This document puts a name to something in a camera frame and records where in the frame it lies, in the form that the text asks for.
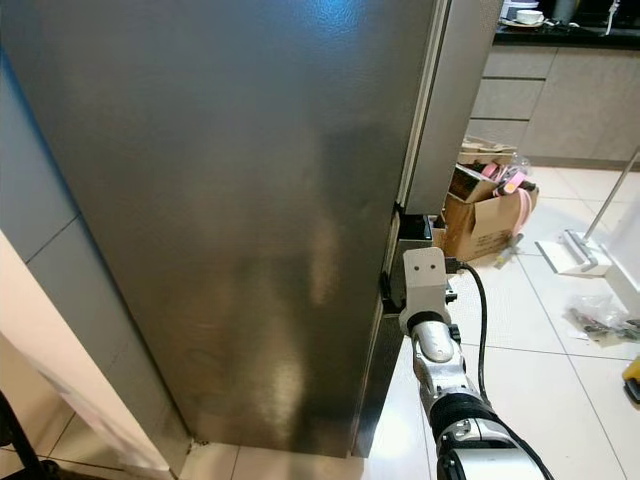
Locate white cup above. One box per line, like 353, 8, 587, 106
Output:
508, 8, 548, 27

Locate steel fridge main door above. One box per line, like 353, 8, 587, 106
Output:
350, 212, 439, 459

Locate grey kitchen cabinets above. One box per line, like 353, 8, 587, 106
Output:
465, 20, 640, 169

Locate stainless steel fridge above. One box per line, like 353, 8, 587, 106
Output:
5, 0, 506, 461

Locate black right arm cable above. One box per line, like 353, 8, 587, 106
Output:
453, 262, 556, 480

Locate brown cardboard box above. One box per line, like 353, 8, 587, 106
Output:
435, 138, 543, 263

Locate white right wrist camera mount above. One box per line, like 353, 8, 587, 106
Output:
403, 247, 453, 321

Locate white flat mop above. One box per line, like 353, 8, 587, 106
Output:
535, 148, 640, 278

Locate clear plastic bag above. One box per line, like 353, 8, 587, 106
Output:
565, 293, 640, 343

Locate pink packet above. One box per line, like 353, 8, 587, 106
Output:
485, 165, 536, 198

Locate black folding chair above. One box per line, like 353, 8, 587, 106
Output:
0, 393, 61, 480

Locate yellow floor item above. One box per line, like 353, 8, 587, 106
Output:
622, 355, 640, 406

